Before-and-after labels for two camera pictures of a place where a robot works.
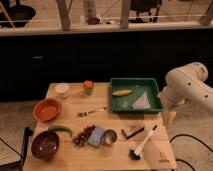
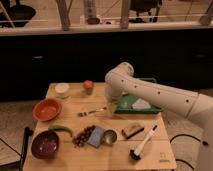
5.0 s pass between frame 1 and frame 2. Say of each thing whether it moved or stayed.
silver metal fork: stayed
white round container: stayed
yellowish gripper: moved
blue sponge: stayed
